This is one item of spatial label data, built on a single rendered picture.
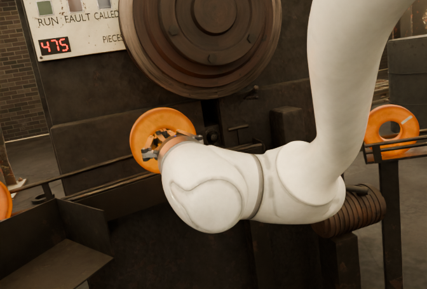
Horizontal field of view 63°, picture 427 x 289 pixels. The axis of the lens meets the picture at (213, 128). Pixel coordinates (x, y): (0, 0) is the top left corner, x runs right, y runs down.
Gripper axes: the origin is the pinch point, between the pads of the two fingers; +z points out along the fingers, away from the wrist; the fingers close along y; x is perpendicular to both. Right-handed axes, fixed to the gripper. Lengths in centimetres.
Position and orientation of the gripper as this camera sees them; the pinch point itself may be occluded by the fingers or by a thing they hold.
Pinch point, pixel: (162, 134)
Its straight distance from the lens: 82.3
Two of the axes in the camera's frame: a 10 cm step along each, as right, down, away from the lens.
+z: -3.1, -2.1, 9.3
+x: -1.4, -9.6, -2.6
